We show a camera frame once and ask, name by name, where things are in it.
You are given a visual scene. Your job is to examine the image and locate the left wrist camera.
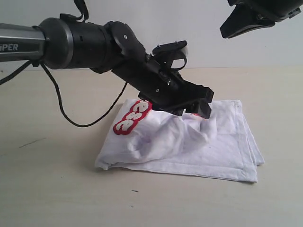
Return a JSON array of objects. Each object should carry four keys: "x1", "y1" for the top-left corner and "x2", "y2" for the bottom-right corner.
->
[{"x1": 152, "y1": 40, "x2": 187, "y2": 71}]

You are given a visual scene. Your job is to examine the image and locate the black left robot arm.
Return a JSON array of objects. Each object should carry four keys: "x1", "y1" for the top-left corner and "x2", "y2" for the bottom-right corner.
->
[{"x1": 0, "y1": 18, "x2": 214, "y2": 118}]

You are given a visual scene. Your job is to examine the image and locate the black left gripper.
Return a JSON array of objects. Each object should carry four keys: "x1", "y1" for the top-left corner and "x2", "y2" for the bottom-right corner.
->
[{"x1": 112, "y1": 57, "x2": 214, "y2": 119}]

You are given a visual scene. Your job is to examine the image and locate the black left camera cable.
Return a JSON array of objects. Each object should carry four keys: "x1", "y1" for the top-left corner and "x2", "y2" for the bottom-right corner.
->
[{"x1": 0, "y1": 0, "x2": 127, "y2": 128}]

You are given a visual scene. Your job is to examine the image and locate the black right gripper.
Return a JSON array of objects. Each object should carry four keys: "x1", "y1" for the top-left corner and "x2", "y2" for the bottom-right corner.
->
[{"x1": 220, "y1": 0, "x2": 303, "y2": 39}]

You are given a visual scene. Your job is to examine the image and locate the white t-shirt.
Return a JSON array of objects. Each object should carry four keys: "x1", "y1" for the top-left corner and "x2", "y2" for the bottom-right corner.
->
[{"x1": 95, "y1": 99, "x2": 265, "y2": 183}]

